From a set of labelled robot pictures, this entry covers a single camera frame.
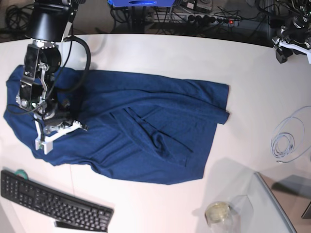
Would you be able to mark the blue box with hole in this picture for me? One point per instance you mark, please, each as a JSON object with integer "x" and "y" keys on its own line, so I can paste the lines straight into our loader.
{"x": 123, "y": 3}

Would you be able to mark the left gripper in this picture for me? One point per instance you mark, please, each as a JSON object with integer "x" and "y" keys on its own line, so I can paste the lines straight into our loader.
{"x": 294, "y": 35}

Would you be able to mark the dark blue t-shirt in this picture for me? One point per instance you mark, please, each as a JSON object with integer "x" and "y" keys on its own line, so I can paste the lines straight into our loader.
{"x": 141, "y": 127}

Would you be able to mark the black computer keyboard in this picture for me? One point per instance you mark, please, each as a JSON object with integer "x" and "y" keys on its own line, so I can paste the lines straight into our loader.
{"x": 64, "y": 208}

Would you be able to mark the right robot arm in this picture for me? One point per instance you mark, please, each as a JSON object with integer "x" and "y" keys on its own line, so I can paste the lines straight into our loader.
{"x": 49, "y": 24}

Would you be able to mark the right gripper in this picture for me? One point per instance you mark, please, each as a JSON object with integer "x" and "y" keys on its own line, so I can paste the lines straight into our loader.
{"x": 57, "y": 118}

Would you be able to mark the clear glass jar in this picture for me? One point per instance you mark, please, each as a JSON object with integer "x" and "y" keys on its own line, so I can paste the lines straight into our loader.
{"x": 220, "y": 217}

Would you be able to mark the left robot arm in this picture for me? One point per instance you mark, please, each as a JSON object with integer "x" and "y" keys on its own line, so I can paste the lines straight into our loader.
{"x": 298, "y": 15}

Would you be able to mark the green tape roll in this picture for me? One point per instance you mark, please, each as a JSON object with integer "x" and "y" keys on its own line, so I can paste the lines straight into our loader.
{"x": 21, "y": 173}

